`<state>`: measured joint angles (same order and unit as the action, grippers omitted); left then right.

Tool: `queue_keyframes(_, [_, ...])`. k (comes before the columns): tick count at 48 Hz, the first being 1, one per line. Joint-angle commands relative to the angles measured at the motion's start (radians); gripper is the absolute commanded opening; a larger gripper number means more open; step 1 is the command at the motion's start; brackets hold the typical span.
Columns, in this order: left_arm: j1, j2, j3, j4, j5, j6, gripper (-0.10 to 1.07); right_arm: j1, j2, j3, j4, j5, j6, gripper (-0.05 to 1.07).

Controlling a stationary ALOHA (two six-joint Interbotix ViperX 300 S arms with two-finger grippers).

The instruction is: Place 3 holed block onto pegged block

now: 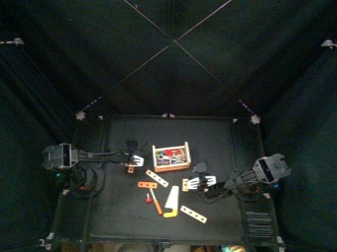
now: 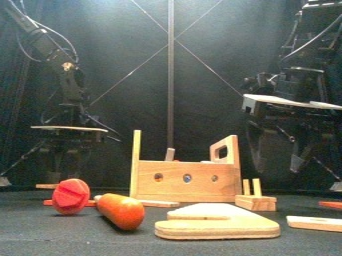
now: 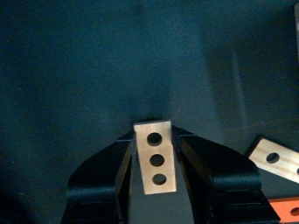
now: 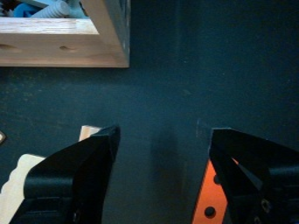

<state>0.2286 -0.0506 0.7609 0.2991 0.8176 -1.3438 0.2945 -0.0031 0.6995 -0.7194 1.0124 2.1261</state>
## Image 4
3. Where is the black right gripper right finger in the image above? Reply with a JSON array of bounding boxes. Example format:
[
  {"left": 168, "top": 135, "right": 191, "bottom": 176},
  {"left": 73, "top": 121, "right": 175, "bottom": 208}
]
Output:
[{"left": 208, "top": 127, "right": 299, "bottom": 224}]

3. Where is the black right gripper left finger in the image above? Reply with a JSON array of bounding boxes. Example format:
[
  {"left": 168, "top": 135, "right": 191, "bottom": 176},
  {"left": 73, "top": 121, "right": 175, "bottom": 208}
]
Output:
[{"left": 8, "top": 124, "right": 121, "bottom": 224}]

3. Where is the natural wooden pegged block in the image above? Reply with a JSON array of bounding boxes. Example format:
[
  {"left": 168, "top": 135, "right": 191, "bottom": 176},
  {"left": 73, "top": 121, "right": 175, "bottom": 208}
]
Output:
[{"left": 0, "top": 124, "right": 103, "bottom": 224}]

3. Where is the orange holed block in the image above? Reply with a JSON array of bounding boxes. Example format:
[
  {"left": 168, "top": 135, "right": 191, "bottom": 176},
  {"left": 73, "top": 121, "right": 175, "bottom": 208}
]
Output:
[{"left": 191, "top": 157, "right": 239, "bottom": 224}]

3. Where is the wooden box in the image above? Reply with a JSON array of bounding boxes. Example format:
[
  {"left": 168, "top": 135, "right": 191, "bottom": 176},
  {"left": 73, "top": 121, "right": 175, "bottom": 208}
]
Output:
[{"left": 0, "top": 0, "right": 131, "bottom": 69}]

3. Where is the light blue toy screw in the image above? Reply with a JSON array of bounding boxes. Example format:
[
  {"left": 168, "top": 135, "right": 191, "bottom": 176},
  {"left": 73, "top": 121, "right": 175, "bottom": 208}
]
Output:
[{"left": 29, "top": 0, "right": 72, "bottom": 19}]

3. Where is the blue toy piece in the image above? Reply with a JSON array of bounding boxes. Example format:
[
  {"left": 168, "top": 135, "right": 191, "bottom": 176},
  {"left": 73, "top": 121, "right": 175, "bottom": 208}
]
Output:
[{"left": 11, "top": 2, "right": 43, "bottom": 18}]

